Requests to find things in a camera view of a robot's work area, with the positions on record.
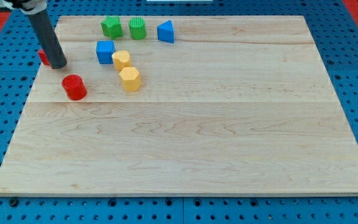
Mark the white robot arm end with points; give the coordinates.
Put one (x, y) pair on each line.
(28, 7)

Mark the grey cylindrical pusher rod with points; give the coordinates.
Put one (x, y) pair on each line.
(43, 28)

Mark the green cylinder block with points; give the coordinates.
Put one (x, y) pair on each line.
(137, 28)

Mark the yellow heart block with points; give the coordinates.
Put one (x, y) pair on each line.
(121, 59)

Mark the red block behind rod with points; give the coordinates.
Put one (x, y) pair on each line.
(43, 57)

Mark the light wooden board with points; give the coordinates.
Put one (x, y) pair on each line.
(237, 106)

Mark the blue triangle block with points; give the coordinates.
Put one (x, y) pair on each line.
(166, 32)

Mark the red cylinder block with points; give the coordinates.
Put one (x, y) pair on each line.
(74, 87)

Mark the blue cube block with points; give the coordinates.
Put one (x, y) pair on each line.
(104, 51)

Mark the yellow hexagon block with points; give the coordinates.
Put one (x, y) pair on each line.
(130, 78)

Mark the green star block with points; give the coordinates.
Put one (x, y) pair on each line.
(111, 27)

